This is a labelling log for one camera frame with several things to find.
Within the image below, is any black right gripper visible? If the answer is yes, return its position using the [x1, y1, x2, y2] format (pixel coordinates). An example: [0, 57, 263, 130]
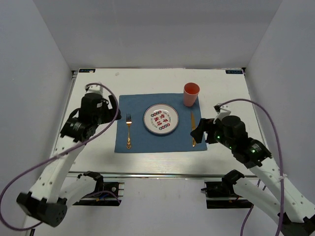
[190, 118, 235, 150]

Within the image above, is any gold knife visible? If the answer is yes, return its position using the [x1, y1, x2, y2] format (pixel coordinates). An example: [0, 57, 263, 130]
[190, 111, 198, 148]

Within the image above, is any gold fork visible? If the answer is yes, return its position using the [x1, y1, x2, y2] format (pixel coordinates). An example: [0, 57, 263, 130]
[126, 114, 132, 149]

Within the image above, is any white patterned plate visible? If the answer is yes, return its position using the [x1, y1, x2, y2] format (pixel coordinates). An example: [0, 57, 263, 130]
[143, 103, 179, 135]

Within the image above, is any red plastic cup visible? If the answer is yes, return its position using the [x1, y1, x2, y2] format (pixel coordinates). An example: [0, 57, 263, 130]
[184, 83, 200, 107]

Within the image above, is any blue cloth napkin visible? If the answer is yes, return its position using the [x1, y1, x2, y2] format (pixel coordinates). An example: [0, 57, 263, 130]
[115, 93, 207, 153]

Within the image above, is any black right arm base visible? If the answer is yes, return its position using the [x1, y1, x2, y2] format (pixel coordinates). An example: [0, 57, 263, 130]
[201, 170, 252, 209]

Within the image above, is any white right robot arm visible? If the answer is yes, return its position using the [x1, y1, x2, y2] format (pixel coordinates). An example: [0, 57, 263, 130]
[190, 116, 315, 236]

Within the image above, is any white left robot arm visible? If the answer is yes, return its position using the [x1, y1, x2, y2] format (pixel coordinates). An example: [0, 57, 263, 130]
[16, 92, 121, 227]

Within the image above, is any left blue corner label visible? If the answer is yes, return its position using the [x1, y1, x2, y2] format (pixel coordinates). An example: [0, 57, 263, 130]
[78, 68, 95, 73]

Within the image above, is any blue corner label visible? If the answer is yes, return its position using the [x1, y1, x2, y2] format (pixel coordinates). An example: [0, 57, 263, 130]
[78, 68, 95, 73]
[225, 70, 243, 74]

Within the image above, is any right blue corner label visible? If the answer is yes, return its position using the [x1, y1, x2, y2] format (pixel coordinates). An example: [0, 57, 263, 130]
[225, 70, 243, 74]

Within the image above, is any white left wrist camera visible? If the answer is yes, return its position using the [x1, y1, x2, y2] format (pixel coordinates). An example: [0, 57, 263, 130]
[85, 85, 103, 95]

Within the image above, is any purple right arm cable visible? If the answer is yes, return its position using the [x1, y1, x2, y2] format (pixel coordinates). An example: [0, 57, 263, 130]
[216, 98, 286, 236]

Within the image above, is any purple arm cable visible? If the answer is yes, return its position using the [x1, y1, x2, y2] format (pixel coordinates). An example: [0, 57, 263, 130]
[216, 98, 286, 236]
[0, 83, 121, 231]

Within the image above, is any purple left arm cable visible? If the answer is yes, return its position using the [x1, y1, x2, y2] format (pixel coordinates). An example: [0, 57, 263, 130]
[0, 83, 121, 231]

